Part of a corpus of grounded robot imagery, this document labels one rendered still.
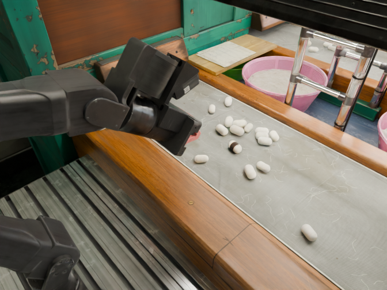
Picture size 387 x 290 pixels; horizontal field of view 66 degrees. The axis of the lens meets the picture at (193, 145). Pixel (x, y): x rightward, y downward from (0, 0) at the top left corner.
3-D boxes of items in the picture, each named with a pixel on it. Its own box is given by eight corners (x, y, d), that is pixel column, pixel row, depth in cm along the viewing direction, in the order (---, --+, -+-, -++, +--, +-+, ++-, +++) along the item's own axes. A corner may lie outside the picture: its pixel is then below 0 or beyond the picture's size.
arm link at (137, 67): (155, 50, 47) (89, 10, 37) (190, 69, 42) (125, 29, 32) (122, 114, 49) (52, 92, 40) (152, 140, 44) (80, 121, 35)
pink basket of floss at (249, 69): (328, 124, 91) (338, 97, 85) (239, 119, 93) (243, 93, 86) (310, 81, 111) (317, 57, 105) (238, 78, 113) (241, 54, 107)
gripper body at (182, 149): (163, 98, 54) (133, 86, 48) (201, 123, 49) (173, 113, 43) (147, 130, 55) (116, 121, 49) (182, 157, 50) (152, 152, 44)
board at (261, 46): (215, 76, 96) (215, 72, 95) (184, 60, 104) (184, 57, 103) (277, 48, 112) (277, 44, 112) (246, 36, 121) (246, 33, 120)
